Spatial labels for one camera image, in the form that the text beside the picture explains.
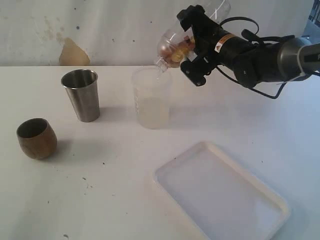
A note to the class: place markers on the dark right gripper tip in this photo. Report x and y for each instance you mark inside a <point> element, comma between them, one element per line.
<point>197,69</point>

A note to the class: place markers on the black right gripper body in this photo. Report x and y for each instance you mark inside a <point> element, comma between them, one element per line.
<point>230,50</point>

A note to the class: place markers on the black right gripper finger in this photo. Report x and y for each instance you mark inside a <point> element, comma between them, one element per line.
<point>192,16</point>

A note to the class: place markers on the clear glass with amber liquid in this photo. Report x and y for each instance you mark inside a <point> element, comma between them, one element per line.
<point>216,11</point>

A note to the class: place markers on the gold coins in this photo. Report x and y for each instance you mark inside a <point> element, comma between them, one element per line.
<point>176,53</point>

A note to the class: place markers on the clear dome strainer lid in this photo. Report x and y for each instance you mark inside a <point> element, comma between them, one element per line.
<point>169,37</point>

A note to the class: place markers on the stainless steel cup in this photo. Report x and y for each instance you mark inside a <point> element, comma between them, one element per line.
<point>82,89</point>

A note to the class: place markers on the brown wooden cup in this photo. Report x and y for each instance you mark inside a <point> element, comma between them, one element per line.
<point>37,138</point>

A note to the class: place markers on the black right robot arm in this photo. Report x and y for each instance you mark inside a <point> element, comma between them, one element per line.
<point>252,59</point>

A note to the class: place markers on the frosted plastic cup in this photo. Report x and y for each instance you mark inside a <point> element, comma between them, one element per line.
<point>152,93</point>

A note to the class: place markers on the white plastic tray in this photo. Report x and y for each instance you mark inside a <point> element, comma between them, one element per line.
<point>221,197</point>

